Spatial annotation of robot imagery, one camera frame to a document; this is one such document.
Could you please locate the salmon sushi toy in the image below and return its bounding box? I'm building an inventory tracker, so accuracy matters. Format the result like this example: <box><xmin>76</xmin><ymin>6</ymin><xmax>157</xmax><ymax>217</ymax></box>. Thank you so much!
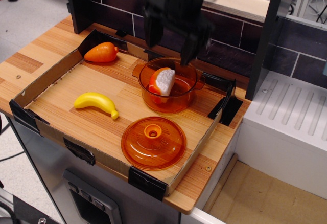
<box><xmin>148</xmin><ymin>67</ymin><xmax>175</xmax><ymax>104</ymax></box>

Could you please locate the yellow toy banana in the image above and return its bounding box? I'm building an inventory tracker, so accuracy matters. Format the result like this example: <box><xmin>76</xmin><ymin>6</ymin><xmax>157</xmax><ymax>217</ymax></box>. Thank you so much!
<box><xmin>74</xmin><ymin>92</ymin><xmax>119</xmax><ymax>120</ymax></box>

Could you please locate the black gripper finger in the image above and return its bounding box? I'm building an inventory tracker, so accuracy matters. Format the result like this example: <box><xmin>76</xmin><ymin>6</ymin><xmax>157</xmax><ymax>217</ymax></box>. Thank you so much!
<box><xmin>180</xmin><ymin>33</ymin><xmax>206</xmax><ymax>66</ymax></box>
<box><xmin>144</xmin><ymin>15</ymin><xmax>164</xmax><ymax>48</ymax></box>

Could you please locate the grey toy oven front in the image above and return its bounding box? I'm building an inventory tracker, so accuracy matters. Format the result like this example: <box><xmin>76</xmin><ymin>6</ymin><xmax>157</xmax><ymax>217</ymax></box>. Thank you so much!
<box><xmin>63</xmin><ymin>170</ymin><xmax>122</xmax><ymax>223</ymax></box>

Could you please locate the black vertical post left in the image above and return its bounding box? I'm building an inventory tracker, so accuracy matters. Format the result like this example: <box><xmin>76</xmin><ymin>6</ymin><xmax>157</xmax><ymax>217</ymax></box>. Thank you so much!
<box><xmin>67</xmin><ymin>0</ymin><xmax>99</xmax><ymax>34</ymax></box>

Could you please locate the cardboard fence with black tape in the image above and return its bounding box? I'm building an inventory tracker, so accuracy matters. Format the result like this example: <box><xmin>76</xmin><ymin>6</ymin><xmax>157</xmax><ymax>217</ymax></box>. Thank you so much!
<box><xmin>9</xmin><ymin>30</ymin><xmax>250</xmax><ymax>211</ymax></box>

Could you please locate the orange toy carrot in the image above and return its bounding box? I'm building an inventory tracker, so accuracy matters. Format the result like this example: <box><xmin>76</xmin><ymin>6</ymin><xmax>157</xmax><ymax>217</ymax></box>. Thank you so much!
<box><xmin>84</xmin><ymin>42</ymin><xmax>119</xmax><ymax>63</ymax></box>

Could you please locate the black vertical post right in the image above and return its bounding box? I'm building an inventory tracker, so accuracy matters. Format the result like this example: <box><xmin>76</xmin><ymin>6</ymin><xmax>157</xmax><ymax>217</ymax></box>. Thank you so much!
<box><xmin>245</xmin><ymin>0</ymin><xmax>282</xmax><ymax>101</ymax></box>

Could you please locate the orange transparent pot lid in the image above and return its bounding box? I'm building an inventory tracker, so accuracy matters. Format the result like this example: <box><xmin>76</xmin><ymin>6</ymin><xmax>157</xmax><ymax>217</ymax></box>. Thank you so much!
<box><xmin>121</xmin><ymin>117</ymin><xmax>186</xmax><ymax>171</ymax></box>

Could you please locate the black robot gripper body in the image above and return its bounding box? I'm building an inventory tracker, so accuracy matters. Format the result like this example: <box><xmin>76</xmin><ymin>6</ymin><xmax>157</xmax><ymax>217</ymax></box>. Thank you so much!
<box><xmin>144</xmin><ymin>0</ymin><xmax>213</xmax><ymax>42</ymax></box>

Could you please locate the black vertical post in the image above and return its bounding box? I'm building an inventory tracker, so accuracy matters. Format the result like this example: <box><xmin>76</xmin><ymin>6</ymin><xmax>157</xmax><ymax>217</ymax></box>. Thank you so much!
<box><xmin>67</xmin><ymin>0</ymin><xmax>99</xmax><ymax>34</ymax></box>
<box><xmin>245</xmin><ymin>0</ymin><xmax>282</xmax><ymax>101</ymax></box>

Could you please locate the white dish drainer sink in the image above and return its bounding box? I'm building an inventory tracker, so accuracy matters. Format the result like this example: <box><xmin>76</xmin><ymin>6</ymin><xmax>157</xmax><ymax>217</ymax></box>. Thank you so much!
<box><xmin>236</xmin><ymin>72</ymin><xmax>326</xmax><ymax>198</ymax></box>

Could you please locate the orange transparent pot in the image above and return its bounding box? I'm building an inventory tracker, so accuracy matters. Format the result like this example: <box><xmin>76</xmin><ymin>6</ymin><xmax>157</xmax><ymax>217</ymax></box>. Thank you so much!
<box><xmin>132</xmin><ymin>57</ymin><xmax>205</xmax><ymax>113</ymax></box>

